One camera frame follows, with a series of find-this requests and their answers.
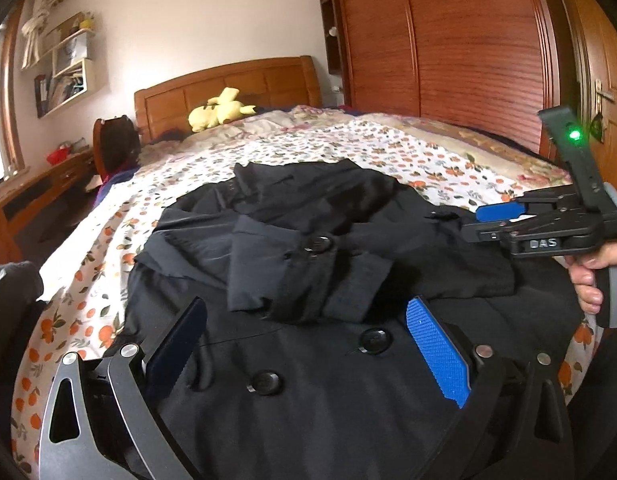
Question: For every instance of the small yellow ornament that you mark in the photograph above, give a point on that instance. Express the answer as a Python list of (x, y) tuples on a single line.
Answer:
[(87, 22)]

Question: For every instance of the red basin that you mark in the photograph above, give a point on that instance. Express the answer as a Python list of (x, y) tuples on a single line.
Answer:
[(58, 156)]

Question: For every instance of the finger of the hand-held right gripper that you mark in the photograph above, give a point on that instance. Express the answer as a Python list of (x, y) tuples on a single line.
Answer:
[(488, 232), (498, 211)]

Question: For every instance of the floral quilt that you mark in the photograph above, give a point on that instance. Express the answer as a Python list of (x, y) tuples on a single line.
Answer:
[(288, 119)]

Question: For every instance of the white wall shelf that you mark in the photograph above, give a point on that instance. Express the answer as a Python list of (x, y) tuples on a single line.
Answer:
[(88, 77)]

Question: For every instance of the person's right hand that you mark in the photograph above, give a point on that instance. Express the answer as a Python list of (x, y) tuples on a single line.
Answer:
[(585, 280)]

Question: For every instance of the bed with floral sheet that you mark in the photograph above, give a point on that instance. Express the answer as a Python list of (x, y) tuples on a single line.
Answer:
[(298, 145)]

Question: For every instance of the green hanging ornament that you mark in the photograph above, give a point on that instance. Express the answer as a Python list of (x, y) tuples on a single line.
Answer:
[(598, 129)]

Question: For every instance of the red and blue blanket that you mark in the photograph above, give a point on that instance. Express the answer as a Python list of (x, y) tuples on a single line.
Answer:
[(111, 182)]

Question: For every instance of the yellow plush toy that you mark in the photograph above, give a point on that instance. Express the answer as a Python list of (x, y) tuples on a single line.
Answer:
[(223, 110)]

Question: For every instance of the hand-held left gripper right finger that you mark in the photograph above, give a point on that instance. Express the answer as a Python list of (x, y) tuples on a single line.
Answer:
[(433, 350)]

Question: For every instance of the wooden chair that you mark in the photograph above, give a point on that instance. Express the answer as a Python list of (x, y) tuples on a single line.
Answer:
[(116, 145)]

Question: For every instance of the folded dark grey jacket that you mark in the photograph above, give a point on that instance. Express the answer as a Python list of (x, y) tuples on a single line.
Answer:
[(13, 300)]

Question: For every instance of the wood-framed window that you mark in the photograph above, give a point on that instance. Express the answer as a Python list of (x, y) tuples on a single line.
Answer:
[(11, 110)]

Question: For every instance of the tied white curtain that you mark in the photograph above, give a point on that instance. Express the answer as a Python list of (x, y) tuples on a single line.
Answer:
[(36, 25)]

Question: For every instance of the wooden headboard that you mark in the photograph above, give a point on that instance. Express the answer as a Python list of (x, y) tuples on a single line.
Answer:
[(168, 105)]

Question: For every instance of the wooden louvred wardrobe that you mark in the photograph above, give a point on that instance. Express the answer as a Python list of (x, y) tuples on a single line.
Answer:
[(463, 50)]

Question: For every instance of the wooden desk cabinet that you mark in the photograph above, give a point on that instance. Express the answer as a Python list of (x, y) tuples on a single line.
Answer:
[(38, 185)]

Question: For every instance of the white paper bag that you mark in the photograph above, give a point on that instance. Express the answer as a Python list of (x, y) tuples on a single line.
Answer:
[(76, 49)]

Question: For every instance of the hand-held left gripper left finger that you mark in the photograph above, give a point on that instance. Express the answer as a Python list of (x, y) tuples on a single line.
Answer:
[(176, 345)]

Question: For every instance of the black double-breasted coat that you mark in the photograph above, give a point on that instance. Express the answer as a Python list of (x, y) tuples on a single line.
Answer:
[(313, 400)]

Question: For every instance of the wooden door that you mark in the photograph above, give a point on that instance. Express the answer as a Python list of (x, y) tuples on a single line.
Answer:
[(588, 35)]

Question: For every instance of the stack of books and papers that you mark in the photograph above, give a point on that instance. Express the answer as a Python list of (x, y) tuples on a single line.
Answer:
[(63, 87)]

